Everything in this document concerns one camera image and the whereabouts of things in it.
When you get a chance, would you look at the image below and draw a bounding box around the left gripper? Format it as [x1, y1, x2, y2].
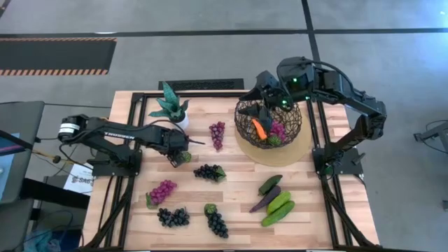
[161, 127, 207, 168]

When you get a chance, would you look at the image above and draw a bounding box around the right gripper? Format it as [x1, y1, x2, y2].
[239, 69, 281, 134]

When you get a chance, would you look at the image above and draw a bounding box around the orange carrot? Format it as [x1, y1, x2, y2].
[251, 118, 268, 141]

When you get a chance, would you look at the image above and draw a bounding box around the pink grape bunch with leaf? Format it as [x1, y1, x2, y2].
[267, 120, 288, 147]
[145, 179, 179, 210]

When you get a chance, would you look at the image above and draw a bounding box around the dark red grape bunch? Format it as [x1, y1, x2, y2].
[209, 120, 226, 152]

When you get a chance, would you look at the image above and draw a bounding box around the leafless black grape bunch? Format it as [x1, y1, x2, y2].
[156, 206, 191, 228]

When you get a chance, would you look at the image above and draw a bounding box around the dark green cucumber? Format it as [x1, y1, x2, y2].
[258, 174, 284, 197]

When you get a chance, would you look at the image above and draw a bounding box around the purple eggplant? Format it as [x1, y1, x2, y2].
[248, 185, 282, 214]

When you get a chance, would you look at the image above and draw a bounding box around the light green cucumber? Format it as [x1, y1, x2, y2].
[266, 190, 292, 216]

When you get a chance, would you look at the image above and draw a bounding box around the dark wicker basket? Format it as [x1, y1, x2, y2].
[233, 99, 303, 151]

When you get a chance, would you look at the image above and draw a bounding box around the snake plant in white pot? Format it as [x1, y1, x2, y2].
[148, 80, 190, 131]

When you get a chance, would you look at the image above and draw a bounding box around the round woven placemat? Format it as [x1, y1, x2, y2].
[233, 115, 314, 168]

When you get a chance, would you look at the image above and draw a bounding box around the black floor vent grille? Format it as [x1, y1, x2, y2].
[157, 78, 245, 91]

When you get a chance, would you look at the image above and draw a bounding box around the white printed paper sheet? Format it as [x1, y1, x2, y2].
[62, 162, 95, 196]

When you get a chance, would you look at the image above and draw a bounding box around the black hazard-striped floor mat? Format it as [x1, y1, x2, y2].
[0, 37, 118, 77]

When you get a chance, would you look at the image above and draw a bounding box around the grey side desk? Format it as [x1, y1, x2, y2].
[0, 100, 46, 204]

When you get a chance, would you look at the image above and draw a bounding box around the blue cloth bundle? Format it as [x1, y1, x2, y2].
[22, 229, 83, 252]

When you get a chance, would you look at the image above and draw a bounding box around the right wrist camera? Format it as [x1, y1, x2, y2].
[274, 91, 297, 113]

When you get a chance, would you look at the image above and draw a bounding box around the black aluminium table frame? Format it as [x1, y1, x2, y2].
[82, 91, 381, 250]

